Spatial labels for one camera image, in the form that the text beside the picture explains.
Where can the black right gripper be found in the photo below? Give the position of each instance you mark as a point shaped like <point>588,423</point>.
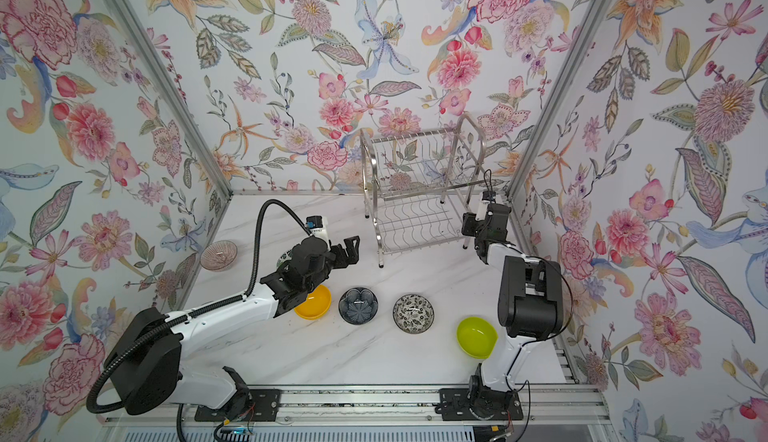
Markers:
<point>480,226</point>

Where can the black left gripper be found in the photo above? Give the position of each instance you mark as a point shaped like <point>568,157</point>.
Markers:
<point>339,253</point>

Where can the dark blue flower bowl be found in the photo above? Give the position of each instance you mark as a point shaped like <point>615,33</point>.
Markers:
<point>358,306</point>

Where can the yellow bowl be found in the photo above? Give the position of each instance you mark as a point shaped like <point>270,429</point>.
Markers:
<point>316,304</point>

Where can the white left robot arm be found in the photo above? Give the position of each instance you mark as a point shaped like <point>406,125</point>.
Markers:
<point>147,369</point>

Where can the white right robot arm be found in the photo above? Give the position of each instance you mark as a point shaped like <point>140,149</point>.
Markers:
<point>530,306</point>

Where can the black white speckled bowl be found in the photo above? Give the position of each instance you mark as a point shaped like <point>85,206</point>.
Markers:
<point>413,314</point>

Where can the lime green bowl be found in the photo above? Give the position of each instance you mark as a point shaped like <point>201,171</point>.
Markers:
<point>476,337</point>

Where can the pink striped ceramic bowl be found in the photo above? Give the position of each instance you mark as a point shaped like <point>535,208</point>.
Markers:
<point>219,255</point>

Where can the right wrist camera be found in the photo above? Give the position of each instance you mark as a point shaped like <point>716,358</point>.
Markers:
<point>488,197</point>

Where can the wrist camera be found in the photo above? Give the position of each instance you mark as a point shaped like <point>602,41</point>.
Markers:
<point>318,227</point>
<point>488,197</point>

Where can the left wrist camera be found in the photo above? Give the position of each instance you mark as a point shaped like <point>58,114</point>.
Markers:
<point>318,227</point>

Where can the chrome wire dish rack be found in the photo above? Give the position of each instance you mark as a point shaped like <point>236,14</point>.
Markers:
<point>418,186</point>

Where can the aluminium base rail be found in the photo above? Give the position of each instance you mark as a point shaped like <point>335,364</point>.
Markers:
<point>540,412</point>

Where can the aluminium corner post left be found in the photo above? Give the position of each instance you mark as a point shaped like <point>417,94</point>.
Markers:
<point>138,37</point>

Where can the aluminium corner post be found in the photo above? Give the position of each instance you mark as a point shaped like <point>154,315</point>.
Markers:
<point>138,37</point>
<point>560,90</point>

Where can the aluminium corner post right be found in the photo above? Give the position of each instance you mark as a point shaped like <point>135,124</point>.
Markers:
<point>560,90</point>

